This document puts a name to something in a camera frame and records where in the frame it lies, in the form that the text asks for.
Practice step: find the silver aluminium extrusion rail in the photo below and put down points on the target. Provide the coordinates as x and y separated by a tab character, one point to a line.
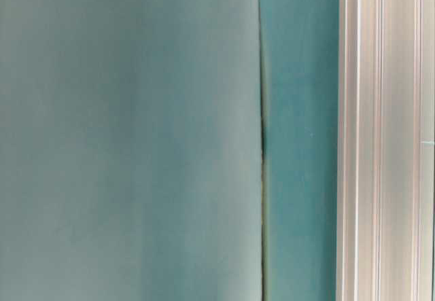
385	192

